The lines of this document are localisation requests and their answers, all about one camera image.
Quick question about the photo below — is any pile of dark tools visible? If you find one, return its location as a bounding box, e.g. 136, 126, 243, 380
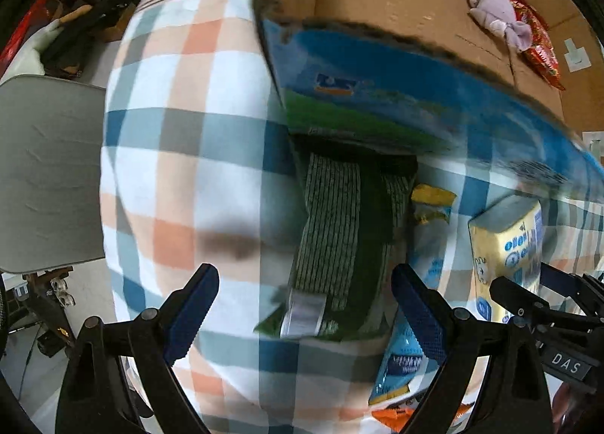
40, 0, 149, 81

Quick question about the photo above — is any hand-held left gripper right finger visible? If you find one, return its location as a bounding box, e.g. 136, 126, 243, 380
391, 264, 554, 434

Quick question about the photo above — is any black chair frame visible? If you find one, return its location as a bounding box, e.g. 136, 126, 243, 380
21, 268, 79, 354

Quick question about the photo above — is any red snack packet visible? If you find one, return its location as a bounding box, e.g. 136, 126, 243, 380
508, 0, 566, 92

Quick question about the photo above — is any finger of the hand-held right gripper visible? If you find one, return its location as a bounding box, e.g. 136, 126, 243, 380
489, 275, 562, 327
539, 263, 604, 319

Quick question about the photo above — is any red plastic object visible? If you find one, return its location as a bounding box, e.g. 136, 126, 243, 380
0, 0, 64, 68

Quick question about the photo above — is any yellow tissue pack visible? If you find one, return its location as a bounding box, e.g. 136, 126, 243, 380
467, 194, 544, 326

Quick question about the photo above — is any checked blanket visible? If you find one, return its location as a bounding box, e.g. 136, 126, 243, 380
98, 0, 604, 434

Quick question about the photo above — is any grey chair seat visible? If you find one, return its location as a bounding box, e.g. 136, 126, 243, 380
0, 74, 109, 274

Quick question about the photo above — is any green striped cloth packet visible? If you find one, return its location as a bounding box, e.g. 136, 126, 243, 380
255, 133, 419, 341

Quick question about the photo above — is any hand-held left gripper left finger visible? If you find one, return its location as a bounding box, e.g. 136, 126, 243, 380
55, 263, 220, 434

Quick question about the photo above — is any blue white tissue packet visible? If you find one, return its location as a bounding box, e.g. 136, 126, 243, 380
368, 183, 458, 407

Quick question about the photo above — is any orange packet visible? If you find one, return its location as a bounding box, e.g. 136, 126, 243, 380
371, 402, 473, 433

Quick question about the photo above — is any purple plush toy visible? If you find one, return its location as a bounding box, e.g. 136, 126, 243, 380
454, 0, 535, 54

